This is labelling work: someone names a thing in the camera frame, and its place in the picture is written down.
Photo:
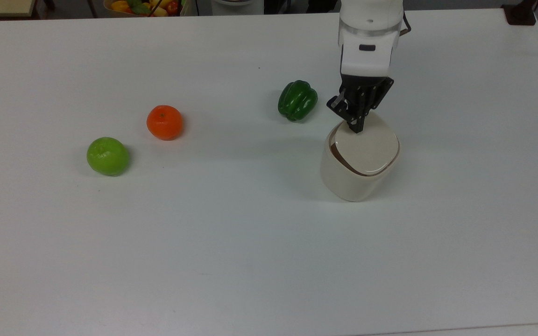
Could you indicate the beige garbage bin lid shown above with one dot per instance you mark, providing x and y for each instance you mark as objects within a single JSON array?
[{"x": 367, "y": 149}]

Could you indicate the wicker fruit basket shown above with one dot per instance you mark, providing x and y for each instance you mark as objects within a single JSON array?
[{"x": 108, "y": 5}]

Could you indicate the wooden side table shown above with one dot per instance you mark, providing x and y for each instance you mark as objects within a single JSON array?
[{"x": 0, "y": 7}]

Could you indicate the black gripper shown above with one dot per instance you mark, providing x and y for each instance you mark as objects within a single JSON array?
[{"x": 364, "y": 93}]

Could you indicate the green apple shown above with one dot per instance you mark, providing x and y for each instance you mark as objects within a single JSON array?
[{"x": 108, "y": 156}]

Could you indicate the red toy fruit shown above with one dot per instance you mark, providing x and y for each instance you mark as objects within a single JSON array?
[{"x": 172, "y": 6}]

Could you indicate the dark table clamp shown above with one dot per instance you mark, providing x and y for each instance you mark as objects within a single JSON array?
[{"x": 520, "y": 15}]

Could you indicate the orange mandarin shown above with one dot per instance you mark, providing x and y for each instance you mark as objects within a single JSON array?
[{"x": 164, "y": 122}]

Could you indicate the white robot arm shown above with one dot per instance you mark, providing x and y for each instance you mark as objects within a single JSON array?
[{"x": 369, "y": 32}]

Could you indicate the yellow bell pepper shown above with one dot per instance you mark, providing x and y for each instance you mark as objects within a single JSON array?
[{"x": 119, "y": 6}]

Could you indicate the green bell pepper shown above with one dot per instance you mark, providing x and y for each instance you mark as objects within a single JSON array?
[{"x": 297, "y": 100}]

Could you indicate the beige garbage bin body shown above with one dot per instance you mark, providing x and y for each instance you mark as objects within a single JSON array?
[{"x": 343, "y": 179}]

